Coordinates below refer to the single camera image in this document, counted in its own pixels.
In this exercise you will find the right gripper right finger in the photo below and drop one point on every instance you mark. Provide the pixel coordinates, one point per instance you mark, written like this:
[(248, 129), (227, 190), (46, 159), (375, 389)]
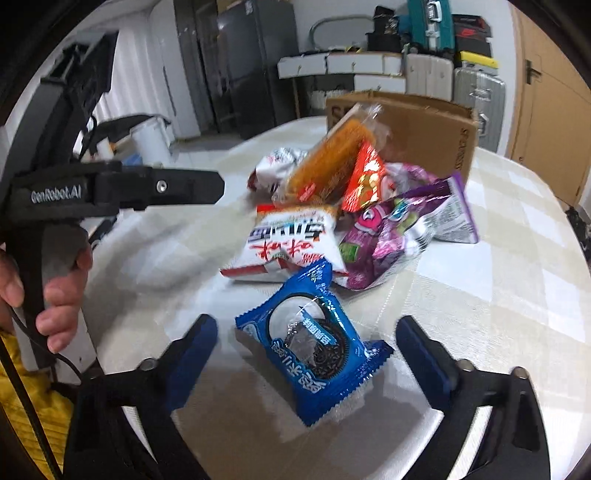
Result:
[(514, 444)]

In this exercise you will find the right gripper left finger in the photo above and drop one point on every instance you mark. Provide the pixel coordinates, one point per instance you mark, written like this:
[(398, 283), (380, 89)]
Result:
[(121, 427)]

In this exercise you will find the blue Oreo cookie packet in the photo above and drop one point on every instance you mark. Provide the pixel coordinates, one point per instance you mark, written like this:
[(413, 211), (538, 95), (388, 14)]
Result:
[(309, 338)]

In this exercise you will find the orange bread clear packet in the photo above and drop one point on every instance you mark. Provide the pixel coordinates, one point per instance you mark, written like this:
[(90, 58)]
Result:
[(323, 175)]

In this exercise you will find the person's left hand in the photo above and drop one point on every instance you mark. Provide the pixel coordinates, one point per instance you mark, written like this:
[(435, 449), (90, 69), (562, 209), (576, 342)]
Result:
[(64, 295)]

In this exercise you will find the white red small packet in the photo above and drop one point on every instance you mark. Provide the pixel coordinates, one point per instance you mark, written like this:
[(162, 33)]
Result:
[(274, 168)]

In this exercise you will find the white red snack bag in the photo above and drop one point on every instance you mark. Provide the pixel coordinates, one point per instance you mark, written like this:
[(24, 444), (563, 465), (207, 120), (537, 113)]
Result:
[(284, 240)]

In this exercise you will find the purple candy bag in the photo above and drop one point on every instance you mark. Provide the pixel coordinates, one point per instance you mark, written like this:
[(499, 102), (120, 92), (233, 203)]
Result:
[(387, 236)]

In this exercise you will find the dark grey refrigerator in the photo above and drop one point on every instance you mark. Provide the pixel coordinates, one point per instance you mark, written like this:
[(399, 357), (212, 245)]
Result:
[(253, 37)]

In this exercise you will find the crumpled purple silver packet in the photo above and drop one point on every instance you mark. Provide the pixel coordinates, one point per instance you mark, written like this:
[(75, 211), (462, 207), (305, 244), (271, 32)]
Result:
[(406, 177)]

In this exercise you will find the red chip packet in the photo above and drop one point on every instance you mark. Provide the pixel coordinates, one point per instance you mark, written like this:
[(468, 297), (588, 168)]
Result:
[(365, 184)]

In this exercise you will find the brown SF cardboard box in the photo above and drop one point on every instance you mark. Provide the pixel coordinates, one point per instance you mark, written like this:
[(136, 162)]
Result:
[(438, 135)]

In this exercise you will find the wooden door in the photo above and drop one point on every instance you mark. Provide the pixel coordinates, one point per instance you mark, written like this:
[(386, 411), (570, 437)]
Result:
[(550, 134)]

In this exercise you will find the white drawer desk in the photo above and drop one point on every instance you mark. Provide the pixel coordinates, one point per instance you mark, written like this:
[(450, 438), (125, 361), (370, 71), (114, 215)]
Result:
[(320, 76)]

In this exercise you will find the silver hard suitcase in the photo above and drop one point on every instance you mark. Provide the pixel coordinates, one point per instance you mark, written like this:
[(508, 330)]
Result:
[(485, 94)]

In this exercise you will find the beige hard suitcase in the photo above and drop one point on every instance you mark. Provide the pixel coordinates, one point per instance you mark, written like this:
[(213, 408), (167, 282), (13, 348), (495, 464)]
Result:
[(429, 76)]

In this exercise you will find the yellow black box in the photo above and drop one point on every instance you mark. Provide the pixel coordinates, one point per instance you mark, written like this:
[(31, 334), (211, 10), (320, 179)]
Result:
[(479, 62)]

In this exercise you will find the black shoe boxes stack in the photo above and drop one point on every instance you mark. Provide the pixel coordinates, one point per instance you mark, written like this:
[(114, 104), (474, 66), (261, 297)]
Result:
[(472, 34)]

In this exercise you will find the teal suitcase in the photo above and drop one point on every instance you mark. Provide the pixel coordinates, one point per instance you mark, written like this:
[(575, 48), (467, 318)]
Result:
[(431, 27)]

